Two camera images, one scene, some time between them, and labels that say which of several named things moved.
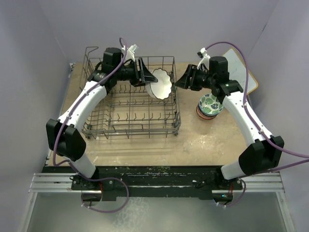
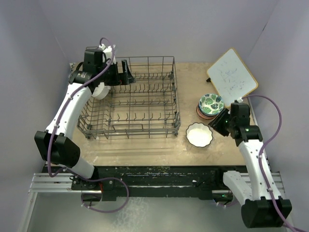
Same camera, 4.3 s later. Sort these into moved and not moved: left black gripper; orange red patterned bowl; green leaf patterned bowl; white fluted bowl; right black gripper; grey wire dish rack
Moved: left black gripper; white fluted bowl; right black gripper
Not moved: orange red patterned bowl; green leaf patterned bowl; grey wire dish rack
